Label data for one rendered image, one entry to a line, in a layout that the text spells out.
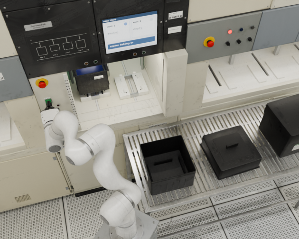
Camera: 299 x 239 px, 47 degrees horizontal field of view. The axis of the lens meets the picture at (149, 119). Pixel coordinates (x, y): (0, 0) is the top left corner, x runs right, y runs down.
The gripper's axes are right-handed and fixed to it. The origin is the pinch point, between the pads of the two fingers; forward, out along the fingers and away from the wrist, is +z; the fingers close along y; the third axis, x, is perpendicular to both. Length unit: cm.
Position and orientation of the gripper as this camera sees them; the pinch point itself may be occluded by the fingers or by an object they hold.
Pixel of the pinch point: (49, 105)
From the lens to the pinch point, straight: 203.5
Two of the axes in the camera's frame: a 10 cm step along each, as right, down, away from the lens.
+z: -2.7, -7.5, 6.0
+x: -0.1, -6.3, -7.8
